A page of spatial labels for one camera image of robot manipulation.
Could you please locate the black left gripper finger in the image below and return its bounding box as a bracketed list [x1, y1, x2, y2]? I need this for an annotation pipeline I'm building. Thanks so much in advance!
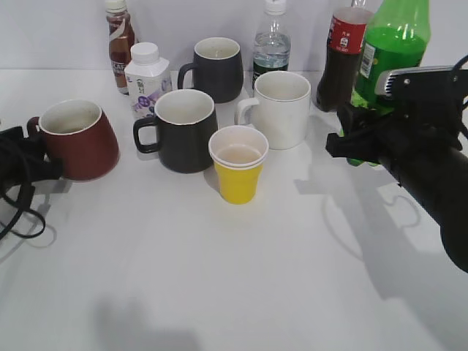
[24, 157, 63, 182]
[18, 127, 46, 161]

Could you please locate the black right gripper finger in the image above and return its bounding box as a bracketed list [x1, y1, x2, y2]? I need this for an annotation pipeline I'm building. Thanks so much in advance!
[325, 127, 388, 165]
[336, 102, 395, 137]

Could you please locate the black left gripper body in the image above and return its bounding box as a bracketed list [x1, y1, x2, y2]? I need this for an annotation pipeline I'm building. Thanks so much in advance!
[1, 127, 27, 196]

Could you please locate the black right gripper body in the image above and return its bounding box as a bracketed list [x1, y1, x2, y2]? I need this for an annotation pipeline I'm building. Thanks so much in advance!
[379, 95, 467, 190]

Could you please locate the red ceramic mug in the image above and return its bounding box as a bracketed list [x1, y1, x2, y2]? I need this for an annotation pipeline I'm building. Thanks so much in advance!
[26, 99, 120, 181]

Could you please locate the green plastic soda bottle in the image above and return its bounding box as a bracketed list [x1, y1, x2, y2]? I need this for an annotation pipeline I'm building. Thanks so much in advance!
[343, 0, 432, 168]

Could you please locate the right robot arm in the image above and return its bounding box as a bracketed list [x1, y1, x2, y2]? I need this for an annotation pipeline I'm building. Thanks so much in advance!
[325, 101, 467, 271]

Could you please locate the yellow paper cup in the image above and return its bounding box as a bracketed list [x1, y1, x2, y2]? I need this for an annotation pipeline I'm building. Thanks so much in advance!
[208, 125, 269, 205]

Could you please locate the white ceramic mug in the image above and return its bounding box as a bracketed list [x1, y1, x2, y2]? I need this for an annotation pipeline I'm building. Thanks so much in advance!
[234, 71, 311, 150]

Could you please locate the cola bottle red label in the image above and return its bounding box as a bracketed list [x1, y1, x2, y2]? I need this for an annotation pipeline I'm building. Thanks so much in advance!
[315, 0, 377, 113]

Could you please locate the clear water bottle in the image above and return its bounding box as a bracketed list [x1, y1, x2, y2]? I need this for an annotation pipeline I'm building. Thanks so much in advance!
[252, 1, 291, 86]

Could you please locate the white milk carton bottle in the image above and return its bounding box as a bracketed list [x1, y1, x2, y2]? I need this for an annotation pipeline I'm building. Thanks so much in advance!
[124, 42, 173, 119]

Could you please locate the brown coffee drink bottle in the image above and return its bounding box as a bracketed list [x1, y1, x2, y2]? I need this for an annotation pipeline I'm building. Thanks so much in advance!
[105, 0, 137, 95]

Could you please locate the black mug rear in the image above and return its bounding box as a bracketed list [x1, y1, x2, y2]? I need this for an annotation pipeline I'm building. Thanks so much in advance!
[177, 37, 244, 104]

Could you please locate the black mug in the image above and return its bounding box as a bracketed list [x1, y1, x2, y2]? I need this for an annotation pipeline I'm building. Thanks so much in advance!
[177, 37, 244, 104]
[132, 89, 218, 173]

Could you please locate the black mug front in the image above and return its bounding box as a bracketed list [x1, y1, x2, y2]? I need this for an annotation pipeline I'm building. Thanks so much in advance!
[132, 89, 218, 173]

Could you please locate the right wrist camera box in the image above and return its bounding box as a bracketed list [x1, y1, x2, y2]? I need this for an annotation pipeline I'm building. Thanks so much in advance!
[374, 66, 467, 102]

